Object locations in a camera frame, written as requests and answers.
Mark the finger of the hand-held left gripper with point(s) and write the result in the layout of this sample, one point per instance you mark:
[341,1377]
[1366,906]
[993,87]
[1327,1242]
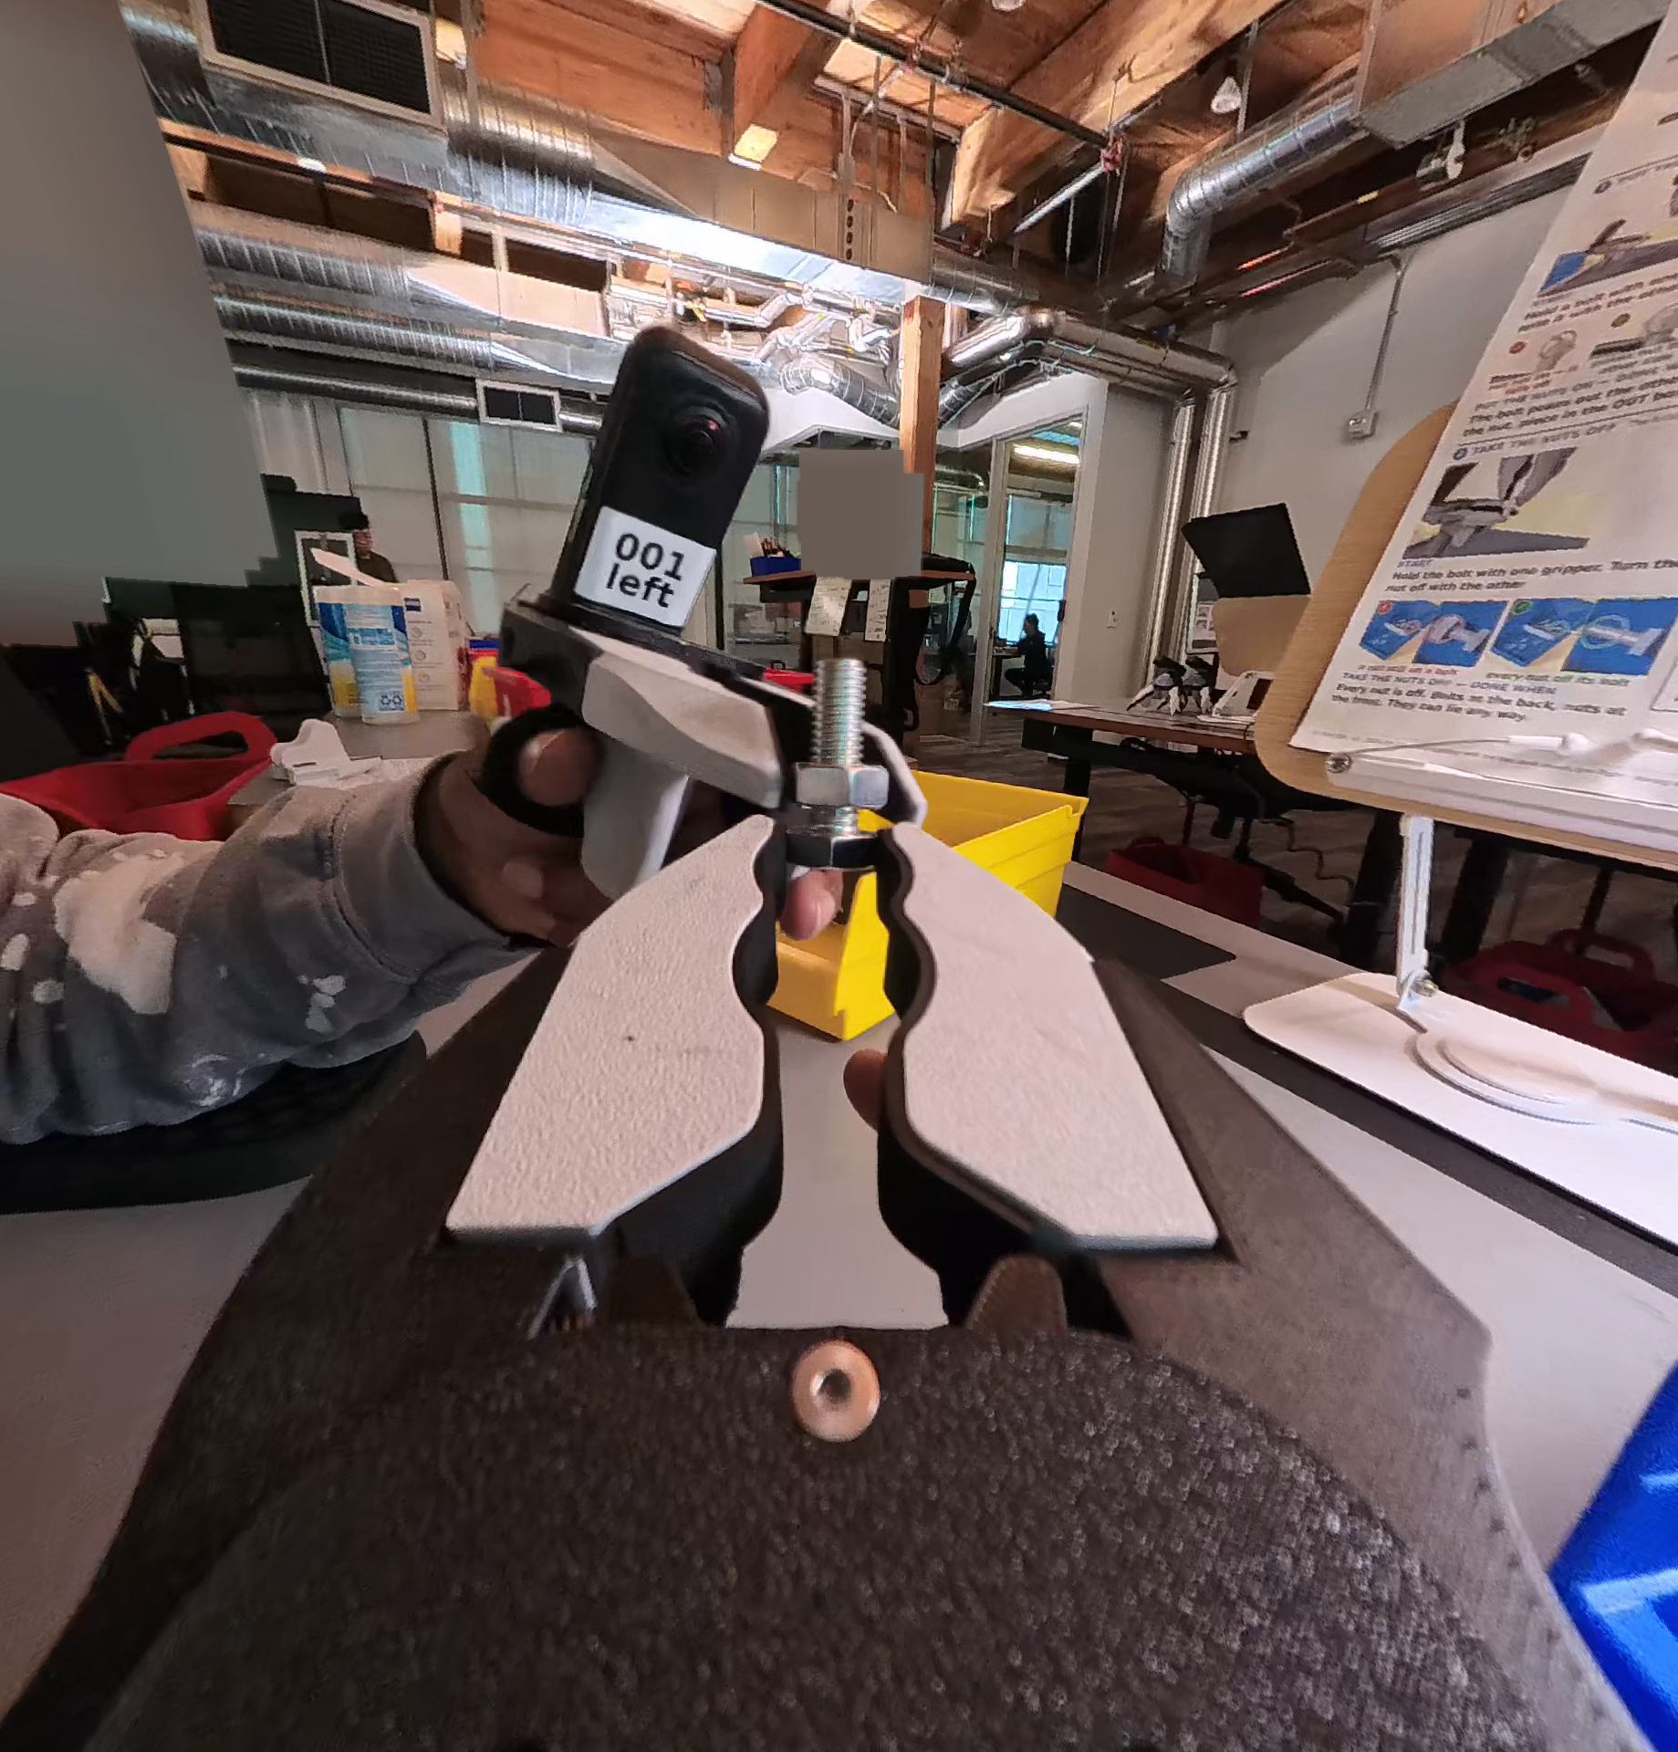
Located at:
[901,781]
[689,726]

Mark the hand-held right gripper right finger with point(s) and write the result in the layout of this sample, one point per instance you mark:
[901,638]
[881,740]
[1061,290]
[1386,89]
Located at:
[1045,1096]

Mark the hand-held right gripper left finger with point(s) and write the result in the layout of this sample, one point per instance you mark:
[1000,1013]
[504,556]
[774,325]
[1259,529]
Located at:
[621,1082]

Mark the silver hex nut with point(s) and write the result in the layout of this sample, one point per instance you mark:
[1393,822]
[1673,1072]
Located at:
[842,787]

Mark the silver flange bolt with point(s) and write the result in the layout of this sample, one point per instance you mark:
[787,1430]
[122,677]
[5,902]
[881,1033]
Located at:
[840,712]

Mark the yellow plastic bin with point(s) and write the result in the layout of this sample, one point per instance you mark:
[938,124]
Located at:
[1004,836]

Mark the blue plastic bin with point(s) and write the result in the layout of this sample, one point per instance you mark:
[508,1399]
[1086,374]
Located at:
[1646,1547]

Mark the person's left forearm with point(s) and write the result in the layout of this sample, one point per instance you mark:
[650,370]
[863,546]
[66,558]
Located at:
[210,931]

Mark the person's right hand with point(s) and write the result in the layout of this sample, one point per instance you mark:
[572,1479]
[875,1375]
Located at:
[869,1088]

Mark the person's left hand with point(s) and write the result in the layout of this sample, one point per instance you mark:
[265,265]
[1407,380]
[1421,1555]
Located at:
[498,877]

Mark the white box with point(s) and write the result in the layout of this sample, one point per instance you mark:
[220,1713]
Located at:
[439,644]

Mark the small black white device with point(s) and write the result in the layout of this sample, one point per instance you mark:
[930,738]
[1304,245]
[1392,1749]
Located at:
[1174,685]

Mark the blue-white wipes tub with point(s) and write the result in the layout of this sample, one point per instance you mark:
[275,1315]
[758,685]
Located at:
[371,658]

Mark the white tablet stand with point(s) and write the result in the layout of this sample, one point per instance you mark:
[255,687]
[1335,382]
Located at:
[1243,695]

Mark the small white plastic holder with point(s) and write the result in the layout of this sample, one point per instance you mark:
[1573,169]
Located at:
[322,753]

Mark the wooden stand black panel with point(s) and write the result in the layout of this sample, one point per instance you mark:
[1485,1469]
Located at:
[1247,548]

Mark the white air vent grille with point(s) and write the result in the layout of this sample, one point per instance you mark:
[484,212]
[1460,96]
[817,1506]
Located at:
[320,55]

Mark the black partition panel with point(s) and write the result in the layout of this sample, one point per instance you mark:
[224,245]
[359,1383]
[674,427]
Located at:
[19,712]

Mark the white instruction sheet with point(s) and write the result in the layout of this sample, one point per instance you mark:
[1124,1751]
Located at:
[1579,480]

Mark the silver air duct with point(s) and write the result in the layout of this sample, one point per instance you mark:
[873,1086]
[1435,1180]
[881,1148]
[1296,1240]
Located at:
[511,302]

